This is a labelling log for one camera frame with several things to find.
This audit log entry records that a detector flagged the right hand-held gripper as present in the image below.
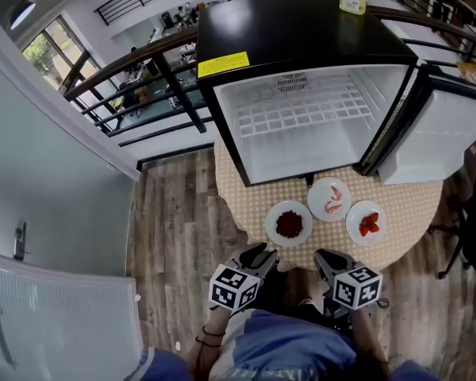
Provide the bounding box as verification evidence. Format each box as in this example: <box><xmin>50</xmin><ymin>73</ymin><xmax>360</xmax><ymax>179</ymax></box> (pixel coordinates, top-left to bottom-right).
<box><xmin>314</xmin><ymin>248</ymin><xmax>383</xmax><ymax>319</ymax></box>

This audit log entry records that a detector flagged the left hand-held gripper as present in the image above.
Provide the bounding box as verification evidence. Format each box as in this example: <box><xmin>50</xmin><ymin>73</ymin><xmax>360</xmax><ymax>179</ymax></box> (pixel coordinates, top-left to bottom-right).
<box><xmin>209</xmin><ymin>242</ymin><xmax>281</xmax><ymax>318</ymax></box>

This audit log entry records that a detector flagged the white round plate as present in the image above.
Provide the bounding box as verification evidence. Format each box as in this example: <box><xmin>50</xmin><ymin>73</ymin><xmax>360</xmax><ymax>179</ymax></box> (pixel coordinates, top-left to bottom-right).
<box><xmin>306</xmin><ymin>176</ymin><xmax>352</xmax><ymax>222</ymax></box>
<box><xmin>345</xmin><ymin>199</ymin><xmax>389</xmax><ymax>247</ymax></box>
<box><xmin>264</xmin><ymin>200</ymin><xmax>313</xmax><ymax>248</ymax></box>

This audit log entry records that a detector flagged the black mini fridge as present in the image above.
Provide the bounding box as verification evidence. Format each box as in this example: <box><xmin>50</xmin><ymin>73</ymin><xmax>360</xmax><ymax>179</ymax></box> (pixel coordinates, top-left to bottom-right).
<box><xmin>195</xmin><ymin>0</ymin><xmax>476</xmax><ymax>188</ymax></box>

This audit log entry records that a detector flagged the person's right forearm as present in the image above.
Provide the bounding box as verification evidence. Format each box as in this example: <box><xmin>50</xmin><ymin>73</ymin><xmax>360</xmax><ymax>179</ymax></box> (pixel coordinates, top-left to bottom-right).
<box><xmin>351</xmin><ymin>310</ymin><xmax>390</xmax><ymax>372</ymax></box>

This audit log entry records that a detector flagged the person's left forearm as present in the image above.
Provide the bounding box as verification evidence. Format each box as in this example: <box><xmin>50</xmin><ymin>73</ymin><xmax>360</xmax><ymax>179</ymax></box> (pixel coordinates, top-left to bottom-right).
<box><xmin>190</xmin><ymin>307</ymin><xmax>233</xmax><ymax>372</ymax></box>

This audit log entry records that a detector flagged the black wrist band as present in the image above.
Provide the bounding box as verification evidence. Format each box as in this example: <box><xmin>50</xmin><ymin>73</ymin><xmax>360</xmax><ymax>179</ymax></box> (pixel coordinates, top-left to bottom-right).
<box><xmin>195</xmin><ymin>325</ymin><xmax>226</xmax><ymax>348</ymax></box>

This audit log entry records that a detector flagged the yellow dotted tablecloth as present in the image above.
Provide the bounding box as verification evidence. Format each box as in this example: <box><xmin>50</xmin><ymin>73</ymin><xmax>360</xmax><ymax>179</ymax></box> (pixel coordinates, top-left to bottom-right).
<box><xmin>213</xmin><ymin>139</ymin><xmax>445</xmax><ymax>271</ymax></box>

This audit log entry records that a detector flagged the person's blue shirt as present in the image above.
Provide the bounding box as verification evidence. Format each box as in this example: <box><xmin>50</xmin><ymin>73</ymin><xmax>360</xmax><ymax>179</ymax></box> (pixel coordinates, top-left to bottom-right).
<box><xmin>136</xmin><ymin>307</ymin><xmax>441</xmax><ymax>381</ymax></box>

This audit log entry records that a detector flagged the yellow warning sticker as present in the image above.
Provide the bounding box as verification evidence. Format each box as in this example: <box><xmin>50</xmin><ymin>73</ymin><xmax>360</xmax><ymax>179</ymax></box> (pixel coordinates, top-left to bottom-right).
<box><xmin>197</xmin><ymin>52</ymin><xmax>250</xmax><ymax>79</ymax></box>

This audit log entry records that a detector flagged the ribbed glass door panel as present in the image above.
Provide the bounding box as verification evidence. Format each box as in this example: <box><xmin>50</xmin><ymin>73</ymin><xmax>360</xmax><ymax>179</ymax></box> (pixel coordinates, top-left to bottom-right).
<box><xmin>0</xmin><ymin>248</ymin><xmax>142</xmax><ymax>381</ymax></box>

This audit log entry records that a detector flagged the frosted glass door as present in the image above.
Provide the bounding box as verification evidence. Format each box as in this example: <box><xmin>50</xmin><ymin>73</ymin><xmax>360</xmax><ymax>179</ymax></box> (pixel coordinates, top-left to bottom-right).
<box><xmin>0</xmin><ymin>53</ymin><xmax>140</xmax><ymax>277</ymax></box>

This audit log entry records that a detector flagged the wooden-topped black railing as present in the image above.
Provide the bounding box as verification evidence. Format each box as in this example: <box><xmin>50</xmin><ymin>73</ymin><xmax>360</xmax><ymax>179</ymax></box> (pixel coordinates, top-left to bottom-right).
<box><xmin>63</xmin><ymin>4</ymin><xmax>476</xmax><ymax>150</ymax></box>

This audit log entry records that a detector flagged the dark framed window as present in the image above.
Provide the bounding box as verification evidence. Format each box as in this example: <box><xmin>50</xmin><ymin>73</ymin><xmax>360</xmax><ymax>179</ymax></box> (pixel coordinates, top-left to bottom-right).
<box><xmin>21</xmin><ymin>16</ymin><xmax>104</xmax><ymax>90</ymax></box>

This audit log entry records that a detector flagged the round pendant lamp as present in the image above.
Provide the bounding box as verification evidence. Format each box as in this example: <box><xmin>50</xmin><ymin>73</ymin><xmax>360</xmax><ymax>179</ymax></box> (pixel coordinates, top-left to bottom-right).
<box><xmin>8</xmin><ymin>0</ymin><xmax>36</xmax><ymax>30</ymax></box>

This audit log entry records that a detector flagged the white wire fridge shelf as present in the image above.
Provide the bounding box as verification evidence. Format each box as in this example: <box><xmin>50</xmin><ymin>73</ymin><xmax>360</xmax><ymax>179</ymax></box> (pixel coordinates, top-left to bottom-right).
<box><xmin>236</xmin><ymin>75</ymin><xmax>374</xmax><ymax>138</ymax></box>

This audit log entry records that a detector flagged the metal door handle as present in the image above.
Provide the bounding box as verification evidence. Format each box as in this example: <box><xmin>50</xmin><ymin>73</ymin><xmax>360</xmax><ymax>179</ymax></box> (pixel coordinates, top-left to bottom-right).
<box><xmin>13</xmin><ymin>221</ymin><xmax>28</xmax><ymax>260</ymax></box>

